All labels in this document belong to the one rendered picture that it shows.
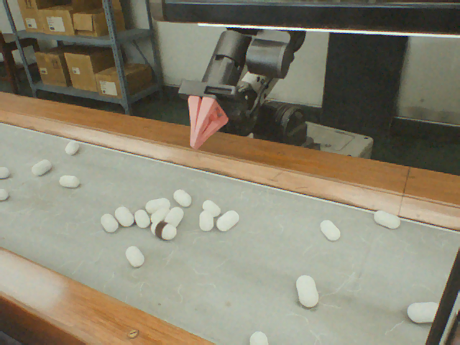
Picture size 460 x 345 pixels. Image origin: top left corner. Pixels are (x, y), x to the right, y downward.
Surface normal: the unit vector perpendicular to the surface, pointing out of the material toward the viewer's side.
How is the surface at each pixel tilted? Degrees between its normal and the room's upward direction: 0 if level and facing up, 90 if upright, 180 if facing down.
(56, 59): 88
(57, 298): 0
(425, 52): 90
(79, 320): 0
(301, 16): 90
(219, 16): 90
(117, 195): 0
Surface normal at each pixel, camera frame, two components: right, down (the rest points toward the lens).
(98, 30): 0.81, 0.27
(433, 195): -0.04, -0.86
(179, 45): -0.48, 0.48
